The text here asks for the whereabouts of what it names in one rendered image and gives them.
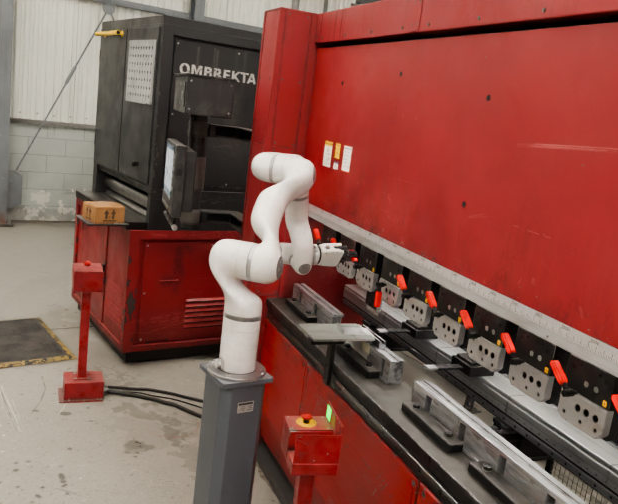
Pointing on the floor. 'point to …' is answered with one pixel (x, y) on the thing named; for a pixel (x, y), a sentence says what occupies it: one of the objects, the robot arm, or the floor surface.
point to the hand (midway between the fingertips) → (351, 256)
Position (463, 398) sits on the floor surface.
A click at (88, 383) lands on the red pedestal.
